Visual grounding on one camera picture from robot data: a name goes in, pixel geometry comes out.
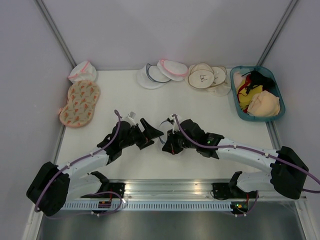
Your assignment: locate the teal plastic basket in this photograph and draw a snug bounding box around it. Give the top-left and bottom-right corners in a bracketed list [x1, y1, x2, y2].
[230, 66, 286, 122]

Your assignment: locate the white slotted cable duct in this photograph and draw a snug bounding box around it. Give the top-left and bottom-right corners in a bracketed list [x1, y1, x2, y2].
[61, 200, 248, 212]

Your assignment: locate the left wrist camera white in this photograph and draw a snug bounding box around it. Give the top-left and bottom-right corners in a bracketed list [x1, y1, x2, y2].
[124, 111, 137, 126]

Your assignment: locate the pink-trimmed mesh bag left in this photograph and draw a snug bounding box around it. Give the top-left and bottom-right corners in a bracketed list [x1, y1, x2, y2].
[67, 60, 97, 84]

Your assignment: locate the peach bra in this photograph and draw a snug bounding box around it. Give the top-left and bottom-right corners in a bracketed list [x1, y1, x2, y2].
[247, 90, 281, 117]

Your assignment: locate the beige laundry bag front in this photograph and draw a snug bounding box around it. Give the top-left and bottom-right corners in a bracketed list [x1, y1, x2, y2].
[186, 62, 215, 90]

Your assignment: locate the beige laundry bag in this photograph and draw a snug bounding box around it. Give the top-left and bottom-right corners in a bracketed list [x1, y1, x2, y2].
[186, 62, 215, 90]
[206, 66, 232, 97]

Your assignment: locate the blue-trimmed mesh bag centre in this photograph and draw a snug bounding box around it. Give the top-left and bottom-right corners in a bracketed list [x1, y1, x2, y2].
[135, 63, 171, 90]

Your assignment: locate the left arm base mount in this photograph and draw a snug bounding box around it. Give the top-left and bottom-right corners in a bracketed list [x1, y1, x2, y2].
[81, 182, 126, 199]

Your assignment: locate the corner aluminium profile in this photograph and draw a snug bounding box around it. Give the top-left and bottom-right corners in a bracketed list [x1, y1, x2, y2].
[34, 0, 77, 68]
[256, 0, 300, 66]

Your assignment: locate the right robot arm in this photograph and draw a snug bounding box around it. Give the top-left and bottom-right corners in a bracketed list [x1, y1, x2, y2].
[160, 119, 309, 200]

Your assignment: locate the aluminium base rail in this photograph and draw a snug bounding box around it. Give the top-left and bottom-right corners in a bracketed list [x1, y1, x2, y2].
[33, 178, 308, 201]

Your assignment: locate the right corner aluminium profile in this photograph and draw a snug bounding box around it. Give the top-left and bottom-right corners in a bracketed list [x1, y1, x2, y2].
[256, 0, 300, 66]

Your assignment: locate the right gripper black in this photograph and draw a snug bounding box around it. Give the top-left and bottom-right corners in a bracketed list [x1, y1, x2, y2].
[162, 127, 198, 155]

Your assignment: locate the blue-trimmed white mesh laundry bag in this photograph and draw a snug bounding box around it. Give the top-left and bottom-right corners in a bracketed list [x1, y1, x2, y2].
[156, 120, 182, 156]

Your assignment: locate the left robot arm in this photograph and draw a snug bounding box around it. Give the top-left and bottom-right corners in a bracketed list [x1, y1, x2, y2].
[26, 118, 164, 217]

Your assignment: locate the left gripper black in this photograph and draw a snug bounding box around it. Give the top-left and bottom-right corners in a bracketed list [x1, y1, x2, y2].
[120, 118, 163, 150]

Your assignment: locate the beige laundry bag back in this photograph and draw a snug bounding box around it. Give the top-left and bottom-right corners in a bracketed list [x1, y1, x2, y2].
[206, 66, 232, 97]

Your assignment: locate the left corner aluminium profile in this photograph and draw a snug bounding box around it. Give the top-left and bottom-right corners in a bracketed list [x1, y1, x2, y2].
[34, 0, 77, 68]

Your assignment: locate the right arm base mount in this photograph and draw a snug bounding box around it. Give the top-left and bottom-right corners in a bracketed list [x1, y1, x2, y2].
[210, 182, 241, 201]

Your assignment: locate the pink-trimmed mesh bag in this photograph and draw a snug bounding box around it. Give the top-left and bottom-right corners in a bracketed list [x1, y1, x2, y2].
[157, 59, 189, 82]
[67, 60, 97, 84]

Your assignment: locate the floral patterned laundry bag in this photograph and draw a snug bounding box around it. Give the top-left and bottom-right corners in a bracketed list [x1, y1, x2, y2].
[59, 80, 101, 128]

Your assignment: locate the black bra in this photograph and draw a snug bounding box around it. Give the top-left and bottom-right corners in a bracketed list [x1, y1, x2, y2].
[243, 70, 276, 90]

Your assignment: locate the yellow bra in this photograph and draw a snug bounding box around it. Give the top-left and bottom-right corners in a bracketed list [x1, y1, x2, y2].
[237, 81, 263, 110]

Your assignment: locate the pink-trimmed mesh bag centre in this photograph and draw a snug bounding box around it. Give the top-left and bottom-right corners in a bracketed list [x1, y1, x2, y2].
[157, 59, 189, 82]

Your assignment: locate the pale pink bra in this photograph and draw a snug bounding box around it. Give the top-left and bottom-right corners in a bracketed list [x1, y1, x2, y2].
[233, 71, 251, 92]

